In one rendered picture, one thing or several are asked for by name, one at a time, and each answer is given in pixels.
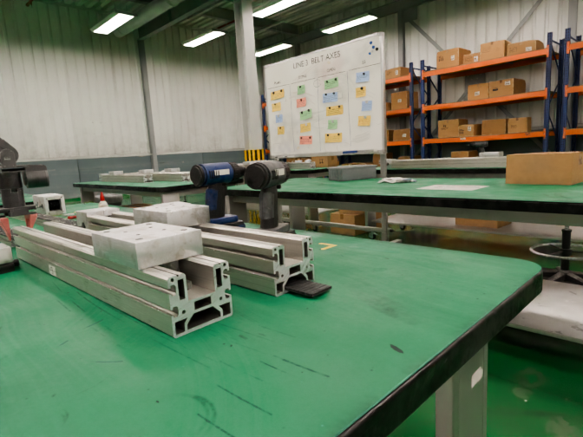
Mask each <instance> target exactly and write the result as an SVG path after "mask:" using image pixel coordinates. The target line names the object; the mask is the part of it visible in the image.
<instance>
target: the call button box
mask: <svg viewBox="0 0 583 437"><path fill-rule="evenodd" d="M19 265H20V264H19V260H18V259H13V257H12V252H11V248H10V247H9V246H8V245H5V244H2V243H0V274H4V273H8V272H12V271H15V267H16V266H19Z"/></svg>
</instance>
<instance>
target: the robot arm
mask: <svg viewBox="0 0 583 437"><path fill-rule="evenodd" d="M18 158H19V154H18V151H17V150H16V149H15V148H14V147H13V146H12V145H11V144H9V143H8V142H7V141H5V140H3V139H2V138H0V168H2V169H1V173H0V189H3V190H0V192H1V197H2V202H3V208H0V213H2V214H1V215H0V226H1V227H2V228H3V230H4V231H5V234H6V236H7V238H8V240H9V241H11V234H10V224H9V219H8V218H6V216H9V217H15V216H23V215H24V217H25V222H26V226H27V227H29V228H32V229H33V226H34V224H35V222H36V218H37V212H33V211H32V212H29V210H34V209H35V210H36V209H37V207H36V205H26V204H25V198H24V194H23V189H22V188H21V187H23V184H22V179H21V174H20V172H22V176H23V183H24V185H25V186H27V188H34V187H43V186H49V174H48V171H47V167H46V166H45V165H42V164H39V165H30V164H27V165H17V164H16V162H17V160H18ZM17 167H23V168H17ZM3 168H14V169H3Z"/></svg>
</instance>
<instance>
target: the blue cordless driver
mask: <svg viewBox="0 0 583 437"><path fill-rule="evenodd" d="M245 170H246V168H245V167H244V166H240V165H238V164H237V163H236V162H220V163H208V164H198V165H194V166H193V167H192V169H191V171H190V179H191V181H192V182H193V184H194V185H195V186H208V189H206V198H205V205H209V214H210V223H211V224H217V225H230V226H237V227H244V228H246V224H244V221H242V220H239V218H238V215H232V214H225V196H226V195H227V186H226V183H230V182H235V181H237V180H239V178H241V177H243V176H244V173H245Z"/></svg>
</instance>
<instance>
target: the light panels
mask: <svg viewBox="0 0 583 437"><path fill-rule="evenodd" d="M300 1H302V0H284V1H283V2H281V3H277V4H275V5H273V6H271V7H269V8H267V9H265V10H261V11H260V12H258V13H255V14H253V16H259V17H264V16H267V15H270V14H271V13H274V12H276V11H278V10H282V9H283V8H286V7H288V6H290V5H293V4H295V3H298V2H300ZM130 18H132V16H126V15H121V14H119V15H117V16H116V17H114V18H113V19H111V20H110V21H109V22H107V23H105V24H104V25H102V26H101V27H100V28H99V29H97V30H96V31H95V32H98V33H104V34H107V33H109V32H110V31H112V30H113V29H115V28H117V27H118V26H120V25H121V24H123V23H125V22H126V21H127V20H128V19H130ZM372 19H375V17H373V16H367V17H364V18H361V19H358V20H356V21H353V22H350V23H346V24H343V25H340V26H337V27H335V28H332V29H328V30H325V31H323V32H326V33H332V32H335V31H338V30H341V29H345V28H349V27H351V26H354V25H357V24H360V23H364V22H367V21H369V20H372ZM223 34H225V33H219V32H215V31H214V32H213V33H211V34H208V35H206V36H203V37H201V38H199V39H197V40H195V41H192V42H190V43H188V44H185V45H186V46H192V47H194V46H196V45H199V44H201V43H203V42H206V41H208V40H211V39H213V38H214V37H217V36H220V35H223ZM287 47H290V45H285V44H283V45H280V46H278V47H275V48H272V49H268V50H265V51H262V52H259V53H257V54H256V56H261V55H265V54H268V53H271V52H273V51H276V50H279V49H284V48H287Z"/></svg>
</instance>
